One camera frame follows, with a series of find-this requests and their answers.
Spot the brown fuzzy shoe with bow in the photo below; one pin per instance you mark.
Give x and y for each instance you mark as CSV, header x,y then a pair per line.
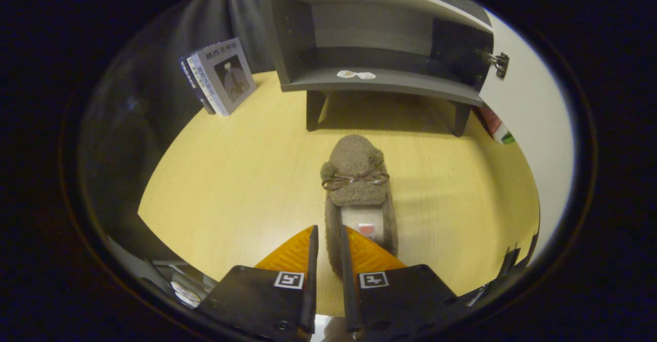
x,y
354,162

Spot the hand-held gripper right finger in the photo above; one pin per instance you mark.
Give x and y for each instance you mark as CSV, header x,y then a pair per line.
x,y
349,285

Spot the silver door hinge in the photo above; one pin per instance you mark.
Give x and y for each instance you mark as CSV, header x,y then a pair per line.
x,y
499,63

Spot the grey book with portrait cover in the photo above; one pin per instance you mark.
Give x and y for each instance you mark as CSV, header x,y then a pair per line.
x,y
231,75

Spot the grey shoe cabinet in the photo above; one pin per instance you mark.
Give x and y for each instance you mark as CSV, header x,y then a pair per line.
x,y
369,82

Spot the black backdrop cloth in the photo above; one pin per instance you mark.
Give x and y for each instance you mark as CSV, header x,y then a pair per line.
x,y
154,75

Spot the red and green packet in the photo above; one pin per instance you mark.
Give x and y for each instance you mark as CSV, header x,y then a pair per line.
x,y
497,126

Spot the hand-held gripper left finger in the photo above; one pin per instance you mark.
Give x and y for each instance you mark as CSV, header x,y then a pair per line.
x,y
310,280

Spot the white round object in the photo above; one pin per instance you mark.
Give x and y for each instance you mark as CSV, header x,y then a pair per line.
x,y
185,293

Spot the blue and white book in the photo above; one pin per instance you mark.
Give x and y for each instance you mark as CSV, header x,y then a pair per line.
x,y
197,81
187,77

